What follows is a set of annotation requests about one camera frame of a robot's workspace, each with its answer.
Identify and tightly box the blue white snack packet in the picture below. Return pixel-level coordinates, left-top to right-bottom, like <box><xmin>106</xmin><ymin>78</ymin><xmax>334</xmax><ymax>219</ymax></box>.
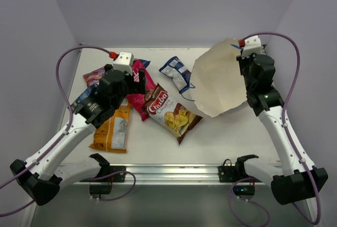
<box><xmin>159</xmin><ymin>56</ymin><xmax>191</xmax><ymax>94</ymax></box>

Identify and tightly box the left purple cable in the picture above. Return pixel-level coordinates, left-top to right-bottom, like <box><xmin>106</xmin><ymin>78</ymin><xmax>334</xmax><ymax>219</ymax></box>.
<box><xmin>0</xmin><ymin>46</ymin><xmax>116</xmax><ymax>217</ymax></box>

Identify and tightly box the dark blue snack packet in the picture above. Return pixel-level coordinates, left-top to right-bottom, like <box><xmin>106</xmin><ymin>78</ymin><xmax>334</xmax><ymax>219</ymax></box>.
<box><xmin>71</xmin><ymin>87</ymin><xmax>94</xmax><ymax>110</ymax></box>

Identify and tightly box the brown chocolate snack packet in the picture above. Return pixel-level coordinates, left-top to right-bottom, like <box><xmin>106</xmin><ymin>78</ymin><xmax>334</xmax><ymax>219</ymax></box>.
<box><xmin>142</xmin><ymin>84</ymin><xmax>203</xmax><ymax>144</ymax></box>

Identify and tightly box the purple cable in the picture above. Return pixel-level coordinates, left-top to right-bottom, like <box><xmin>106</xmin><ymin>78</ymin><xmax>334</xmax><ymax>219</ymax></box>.
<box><xmin>0</xmin><ymin>46</ymin><xmax>116</xmax><ymax>217</ymax></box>
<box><xmin>228</xmin><ymin>32</ymin><xmax>323</xmax><ymax>227</ymax></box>

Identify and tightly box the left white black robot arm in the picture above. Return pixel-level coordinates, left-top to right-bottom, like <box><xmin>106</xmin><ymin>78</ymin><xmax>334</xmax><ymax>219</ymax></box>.
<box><xmin>10</xmin><ymin>64</ymin><xmax>146</xmax><ymax>206</ymax></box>

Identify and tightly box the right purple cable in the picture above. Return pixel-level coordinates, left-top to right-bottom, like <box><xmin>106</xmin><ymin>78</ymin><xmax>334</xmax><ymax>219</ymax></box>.
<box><xmin>228</xmin><ymin>32</ymin><xmax>323</xmax><ymax>227</ymax></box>

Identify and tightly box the aluminium mounting rail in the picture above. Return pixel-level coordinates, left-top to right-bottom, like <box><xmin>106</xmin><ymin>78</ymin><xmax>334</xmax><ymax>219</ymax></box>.
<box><xmin>63</xmin><ymin>164</ymin><xmax>280</xmax><ymax>185</ymax></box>

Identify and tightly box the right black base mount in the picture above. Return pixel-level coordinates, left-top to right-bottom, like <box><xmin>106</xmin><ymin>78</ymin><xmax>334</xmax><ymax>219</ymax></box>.
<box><xmin>217</xmin><ymin>159</ymin><xmax>255</xmax><ymax>199</ymax></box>

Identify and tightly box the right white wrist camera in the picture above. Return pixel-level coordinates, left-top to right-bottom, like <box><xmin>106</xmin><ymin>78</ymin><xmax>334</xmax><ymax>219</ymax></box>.
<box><xmin>238</xmin><ymin>35</ymin><xmax>262</xmax><ymax>59</ymax></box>

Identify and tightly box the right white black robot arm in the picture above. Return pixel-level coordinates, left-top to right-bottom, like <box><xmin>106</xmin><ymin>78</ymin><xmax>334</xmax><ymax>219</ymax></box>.
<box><xmin>234</xmin><ymin>54</ymin><xmax>328</xmax><ymax>205</ymax></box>

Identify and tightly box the blue checkered paper bag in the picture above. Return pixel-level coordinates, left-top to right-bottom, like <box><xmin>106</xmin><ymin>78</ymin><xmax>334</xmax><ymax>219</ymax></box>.
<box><xmin>188</xmin><ymin>38</ymin><xmax>246</xmax><ymax>118</ymax></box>

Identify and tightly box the purple Fox's candy bag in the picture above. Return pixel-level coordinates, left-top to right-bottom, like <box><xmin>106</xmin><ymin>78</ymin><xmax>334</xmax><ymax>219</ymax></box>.
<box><xmin>83</xmin><ymin>67</ymin><xmax>105</xmax><ymax>88</ymax></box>

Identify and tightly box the orange snack packet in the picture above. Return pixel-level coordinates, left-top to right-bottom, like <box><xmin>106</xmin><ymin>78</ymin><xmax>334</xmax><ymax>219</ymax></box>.
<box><xmin>89</xmin><ymin>99</ymin><xmax>131</xmax><ymax>153</ymax></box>

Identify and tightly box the blue Doritos chip bag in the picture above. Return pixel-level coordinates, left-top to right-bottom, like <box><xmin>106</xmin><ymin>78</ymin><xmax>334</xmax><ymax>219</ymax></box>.
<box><xmin>133</xmin><ymin>59</ymin><xmax>151</xmax><ymax>68</ymax></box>

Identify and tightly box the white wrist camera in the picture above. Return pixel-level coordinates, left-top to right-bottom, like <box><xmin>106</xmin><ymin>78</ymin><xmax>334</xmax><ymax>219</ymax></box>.
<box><xmin>238</xmin><ymin>35</ymin><xmax>262</xmax><ymax>59</ymax></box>
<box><xmin>109</xmin><ymin>52</ymin><xmax>134</xmax><ymax>75</ymax></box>

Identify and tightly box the pink snack packet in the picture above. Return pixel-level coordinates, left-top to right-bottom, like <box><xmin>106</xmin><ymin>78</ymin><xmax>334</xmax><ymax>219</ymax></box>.
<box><xmin>126</xmin><ymin>62</ymin><xmax>156</xmax><ymax>122</ymax></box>

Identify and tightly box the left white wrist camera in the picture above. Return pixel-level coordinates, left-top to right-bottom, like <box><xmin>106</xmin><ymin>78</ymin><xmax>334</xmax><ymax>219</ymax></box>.
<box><xmin>109</xmin><ymin>52</ymin><xmax>134</xmax><ymax>75</ymax></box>

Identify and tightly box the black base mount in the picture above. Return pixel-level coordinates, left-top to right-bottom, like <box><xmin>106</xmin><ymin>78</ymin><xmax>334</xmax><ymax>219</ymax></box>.
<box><xmin>217</xmin><ymin>159</ymin><xmax>255</xmax><ymax>199</ymax></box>
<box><xmin>88</xmin><ymin>165</ymin><xmax>127</xmax><ymax>196</ymax></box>

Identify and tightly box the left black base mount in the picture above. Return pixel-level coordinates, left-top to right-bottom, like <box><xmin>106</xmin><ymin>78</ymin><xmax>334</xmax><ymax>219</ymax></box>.
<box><xmin>88</xmin><ymin>165</ymin><xmax>127</xmax><ymax>196</ymax></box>

